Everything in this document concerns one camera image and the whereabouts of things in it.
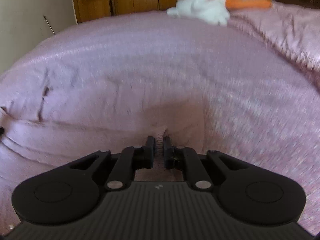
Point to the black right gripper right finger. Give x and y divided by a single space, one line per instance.
187 161

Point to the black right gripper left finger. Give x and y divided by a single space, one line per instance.
130 160

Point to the pink knitted sweater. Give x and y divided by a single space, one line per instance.
53 116

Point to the pink floral bedspread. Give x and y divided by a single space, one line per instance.
249 89

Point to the white plush toy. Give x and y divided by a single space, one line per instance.
213 12

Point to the orange cloth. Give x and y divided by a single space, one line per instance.
247 4

